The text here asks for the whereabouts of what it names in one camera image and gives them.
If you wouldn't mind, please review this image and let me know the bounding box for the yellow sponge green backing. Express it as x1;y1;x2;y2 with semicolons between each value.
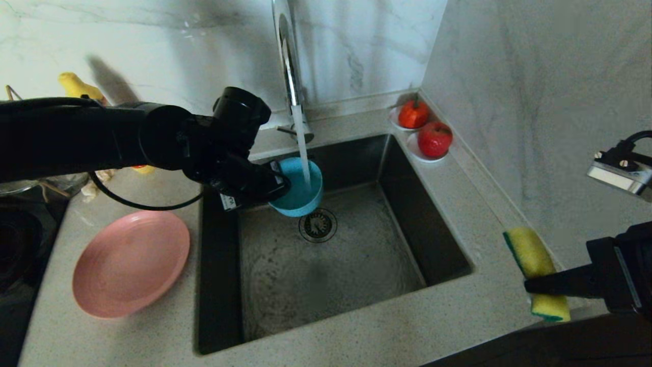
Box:
503;227;572;323

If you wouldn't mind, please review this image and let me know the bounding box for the teal bowl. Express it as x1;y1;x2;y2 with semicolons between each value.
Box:
269;157;324;218

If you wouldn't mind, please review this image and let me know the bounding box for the chrome kitchen faucet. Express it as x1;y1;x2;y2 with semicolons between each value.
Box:
269;0;315;146

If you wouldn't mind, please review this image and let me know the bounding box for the orange detergent bottle yellow cap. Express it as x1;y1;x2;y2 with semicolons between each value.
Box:
58;72;156;175

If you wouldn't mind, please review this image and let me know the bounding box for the stainless steel sink basin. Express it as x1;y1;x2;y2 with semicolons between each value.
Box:
196;134;474;355

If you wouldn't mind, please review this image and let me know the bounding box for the running water stream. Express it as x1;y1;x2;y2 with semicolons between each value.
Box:
291;104;312;189

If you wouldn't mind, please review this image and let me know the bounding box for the round metal drain strainer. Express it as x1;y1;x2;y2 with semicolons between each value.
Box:
298;208;338;244

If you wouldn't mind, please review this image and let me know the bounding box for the crumpled beige tissue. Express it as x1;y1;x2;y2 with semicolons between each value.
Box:
81;169;116;198

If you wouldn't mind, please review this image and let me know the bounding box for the pink plate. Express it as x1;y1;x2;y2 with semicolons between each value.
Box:
72;211;191;319

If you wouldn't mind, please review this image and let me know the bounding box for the small white dish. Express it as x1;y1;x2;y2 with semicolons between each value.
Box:
389;106;429;133
406;134;448;164

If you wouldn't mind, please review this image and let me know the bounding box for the clear glass jug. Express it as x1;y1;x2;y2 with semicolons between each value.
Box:
0;172;91;198

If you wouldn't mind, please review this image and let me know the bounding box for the red tomato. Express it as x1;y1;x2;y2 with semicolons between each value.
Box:
397;99;429;130

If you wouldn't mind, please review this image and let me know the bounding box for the red apple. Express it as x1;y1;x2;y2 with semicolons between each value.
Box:
417;121;452;159

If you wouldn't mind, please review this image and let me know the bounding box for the black stove cooktop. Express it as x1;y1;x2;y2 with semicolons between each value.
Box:
0;191;72;367

